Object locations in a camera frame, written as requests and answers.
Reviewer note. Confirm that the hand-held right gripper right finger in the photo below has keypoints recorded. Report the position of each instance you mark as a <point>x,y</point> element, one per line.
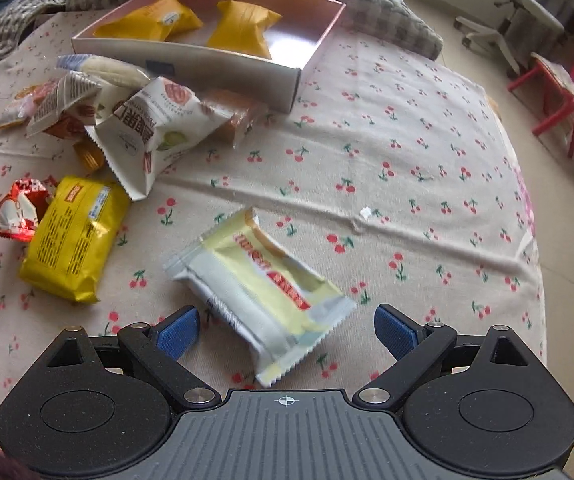
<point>392,332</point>

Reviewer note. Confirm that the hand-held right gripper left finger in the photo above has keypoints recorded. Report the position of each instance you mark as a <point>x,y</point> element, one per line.
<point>179,332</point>

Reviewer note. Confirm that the pale yellow white snack packet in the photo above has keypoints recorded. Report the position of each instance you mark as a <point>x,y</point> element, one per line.
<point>257,285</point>

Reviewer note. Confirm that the glossy yellow snack packet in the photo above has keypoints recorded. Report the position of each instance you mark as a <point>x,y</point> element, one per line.
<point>72,235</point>

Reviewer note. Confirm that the large white nut-print snack packet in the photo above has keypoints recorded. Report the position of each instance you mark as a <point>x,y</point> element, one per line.
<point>152,135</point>

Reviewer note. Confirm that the red white snack packet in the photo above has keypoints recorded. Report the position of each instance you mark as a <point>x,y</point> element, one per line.
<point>14,215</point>

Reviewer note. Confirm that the white text-printed snack packet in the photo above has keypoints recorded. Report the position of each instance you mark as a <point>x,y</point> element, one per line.
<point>62,97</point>

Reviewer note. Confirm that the pink cardboard box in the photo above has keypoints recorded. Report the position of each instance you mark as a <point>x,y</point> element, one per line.
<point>217,67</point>

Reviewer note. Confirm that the orange yellow snack packet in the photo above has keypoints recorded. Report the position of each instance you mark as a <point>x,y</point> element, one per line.
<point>152,17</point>
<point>242,30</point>

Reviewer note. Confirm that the cherry print bed sheet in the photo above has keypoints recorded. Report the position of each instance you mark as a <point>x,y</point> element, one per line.
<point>417,185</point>

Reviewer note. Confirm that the small gold wrapped snack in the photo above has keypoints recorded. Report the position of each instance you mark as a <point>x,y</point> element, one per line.
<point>89,155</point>

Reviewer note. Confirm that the brown caramel snack packet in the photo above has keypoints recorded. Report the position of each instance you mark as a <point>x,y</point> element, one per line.
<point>232,115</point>

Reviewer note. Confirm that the blue white rice cracker packet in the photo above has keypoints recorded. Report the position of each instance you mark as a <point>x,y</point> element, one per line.
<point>112,70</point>

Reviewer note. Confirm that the small pink orange snack packet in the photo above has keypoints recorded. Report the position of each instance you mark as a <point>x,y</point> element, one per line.
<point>14,110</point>

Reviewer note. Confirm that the red stool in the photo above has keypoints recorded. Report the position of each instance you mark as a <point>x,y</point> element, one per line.
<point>562,110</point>

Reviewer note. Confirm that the beige folded cloth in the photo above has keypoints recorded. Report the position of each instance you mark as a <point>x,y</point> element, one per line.
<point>557,75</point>

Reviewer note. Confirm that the grey checked pillow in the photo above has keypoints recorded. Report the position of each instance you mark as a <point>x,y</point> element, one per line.
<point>367,0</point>

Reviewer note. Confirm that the grey office chair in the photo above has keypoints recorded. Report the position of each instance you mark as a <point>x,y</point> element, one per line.
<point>517,5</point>

